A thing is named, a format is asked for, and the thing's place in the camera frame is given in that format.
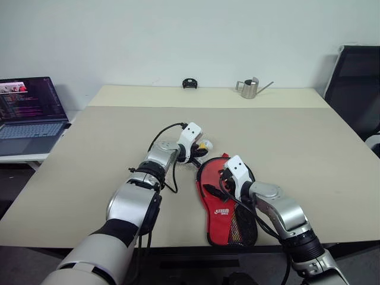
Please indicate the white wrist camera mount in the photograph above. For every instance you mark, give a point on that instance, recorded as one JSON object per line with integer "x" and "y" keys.
{"x": 190, "y": 132}
{"x": 237, "y": 166}

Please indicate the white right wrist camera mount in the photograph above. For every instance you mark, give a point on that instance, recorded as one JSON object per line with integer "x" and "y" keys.
{"x": 237, "y": 166}

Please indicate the white side table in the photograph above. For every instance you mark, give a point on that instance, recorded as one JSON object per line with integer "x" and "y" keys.
{"x": 17, "y": 159}

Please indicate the white printed table tennis ball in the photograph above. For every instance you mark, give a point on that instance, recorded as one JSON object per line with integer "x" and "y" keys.
{"x": 207, "y": 145}

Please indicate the stainless steel watering can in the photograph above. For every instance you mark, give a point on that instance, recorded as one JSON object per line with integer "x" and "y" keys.
{"x": 249, "y": 89}

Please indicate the small black clip object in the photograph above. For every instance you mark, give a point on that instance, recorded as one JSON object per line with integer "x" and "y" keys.
{"x": 190, "y": 83}

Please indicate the pale grey rounded object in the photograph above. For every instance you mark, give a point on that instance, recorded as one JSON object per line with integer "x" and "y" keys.
{"x": 373, "y": 145}

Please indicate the grey open laptop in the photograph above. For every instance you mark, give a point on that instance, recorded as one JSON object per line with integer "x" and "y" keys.
{"x": 29, "y": 133}

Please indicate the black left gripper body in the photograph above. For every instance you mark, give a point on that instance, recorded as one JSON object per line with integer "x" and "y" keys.
{"x": 194, "y": 154}

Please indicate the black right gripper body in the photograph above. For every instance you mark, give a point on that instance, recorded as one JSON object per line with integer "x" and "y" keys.
{"x": 229, "y": 187}

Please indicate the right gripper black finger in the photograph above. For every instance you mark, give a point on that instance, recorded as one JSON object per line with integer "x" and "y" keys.
{"x": 215, "y": 192}

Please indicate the black office chair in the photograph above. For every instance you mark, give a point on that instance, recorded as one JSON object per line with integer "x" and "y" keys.
{"x": 353, "y": 89}

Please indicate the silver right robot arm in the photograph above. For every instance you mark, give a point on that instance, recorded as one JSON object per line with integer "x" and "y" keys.
{"x": 285, "y": 207}

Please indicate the dark rounded shape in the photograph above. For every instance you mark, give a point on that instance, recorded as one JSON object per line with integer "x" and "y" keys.
{"x": 239, "y": 279}

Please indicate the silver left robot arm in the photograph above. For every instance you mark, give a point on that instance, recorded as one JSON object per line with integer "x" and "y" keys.
{"x": 133, "y": 202}

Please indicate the red black paddle case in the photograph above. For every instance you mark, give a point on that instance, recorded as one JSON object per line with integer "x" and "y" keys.
{"x": 216, "y": 213}

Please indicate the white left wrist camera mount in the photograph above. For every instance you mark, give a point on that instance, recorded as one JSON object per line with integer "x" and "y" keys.
{"x": 190, "y": 132}

